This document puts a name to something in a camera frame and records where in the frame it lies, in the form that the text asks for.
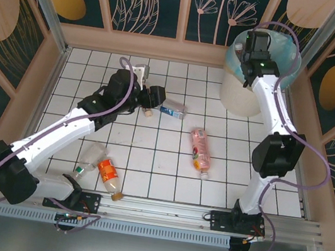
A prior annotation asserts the clear bottle with blue label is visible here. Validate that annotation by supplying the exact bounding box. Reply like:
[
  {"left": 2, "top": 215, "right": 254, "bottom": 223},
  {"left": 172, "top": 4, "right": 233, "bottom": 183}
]
[{"left": 158, "top": 97, "right": 190, "bottom": 121}]

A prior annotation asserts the clear bottle with green cap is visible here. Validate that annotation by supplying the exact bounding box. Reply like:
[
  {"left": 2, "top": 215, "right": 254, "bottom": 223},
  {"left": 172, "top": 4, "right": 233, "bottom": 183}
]
[{"left": 69, "top": 138, "right": 111, "bottom": 185}]

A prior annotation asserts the pink drink bottle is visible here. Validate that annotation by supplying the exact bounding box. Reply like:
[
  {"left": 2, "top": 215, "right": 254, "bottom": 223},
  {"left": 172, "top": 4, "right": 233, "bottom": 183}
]
[{"left": 183, "top": 126, "right": 218, "bottom": 181}]

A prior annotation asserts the orange juice bottle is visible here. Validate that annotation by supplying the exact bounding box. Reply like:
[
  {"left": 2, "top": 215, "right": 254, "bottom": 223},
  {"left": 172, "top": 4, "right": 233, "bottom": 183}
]
[{"left": 91, "top": 156, "right": 130, "bottom": 204}]

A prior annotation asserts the beige waste bin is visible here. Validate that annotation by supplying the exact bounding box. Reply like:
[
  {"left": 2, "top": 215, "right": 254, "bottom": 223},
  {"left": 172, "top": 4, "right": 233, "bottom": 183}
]
[{"left": 216, "top": 72, "right": 276, "bottom": 122}]

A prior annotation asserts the small circuit board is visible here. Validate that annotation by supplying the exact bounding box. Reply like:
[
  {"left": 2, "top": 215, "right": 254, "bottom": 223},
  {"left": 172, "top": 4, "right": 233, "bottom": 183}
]
[{"left": 54, "top": 209, "right": 86, "bottom": 227}]

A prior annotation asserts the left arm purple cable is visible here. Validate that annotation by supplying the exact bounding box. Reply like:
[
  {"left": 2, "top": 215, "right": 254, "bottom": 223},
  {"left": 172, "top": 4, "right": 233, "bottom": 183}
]
[{"left": 0, "top": 38, "right": 139, "bottom": 240}]

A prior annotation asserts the aluminium mounting rail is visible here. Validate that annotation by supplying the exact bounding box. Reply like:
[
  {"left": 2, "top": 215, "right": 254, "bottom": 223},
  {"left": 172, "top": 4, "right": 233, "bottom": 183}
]
[{"left": 0, "top": 172, "right": 328, "bottom": 251}]

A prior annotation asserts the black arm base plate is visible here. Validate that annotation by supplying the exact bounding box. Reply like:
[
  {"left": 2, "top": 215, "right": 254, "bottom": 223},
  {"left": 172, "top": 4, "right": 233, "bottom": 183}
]
[
  {"left": 42, "top": 185, "right": 103, "bottom": 216},
  {"left": 208, "top": 208, "right": 268, "bottom": 240}
]

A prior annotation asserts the slotted grey cable duct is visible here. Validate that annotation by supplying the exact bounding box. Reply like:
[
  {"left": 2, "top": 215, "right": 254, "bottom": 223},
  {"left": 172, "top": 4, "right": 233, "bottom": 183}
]
[{"left": 0, "top": 200, "right": 232, "bottom": 250}]

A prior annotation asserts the yellow wire connector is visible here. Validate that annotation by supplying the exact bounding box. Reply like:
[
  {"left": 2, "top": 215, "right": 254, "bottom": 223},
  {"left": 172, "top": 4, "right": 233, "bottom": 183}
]
[{"left": 242, "top": 233, "right": 265, "bottom": 248}]

